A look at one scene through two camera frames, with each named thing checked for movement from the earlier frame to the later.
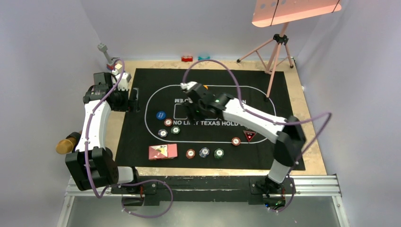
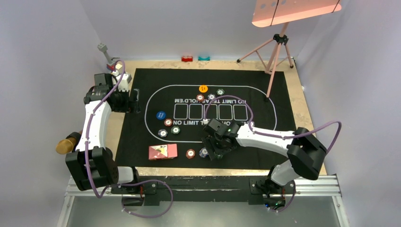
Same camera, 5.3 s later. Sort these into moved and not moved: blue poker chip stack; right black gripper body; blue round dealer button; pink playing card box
Moved: right black gripper body
Not moved: blue round dealer button; pink playing card box; blue poker chip stack
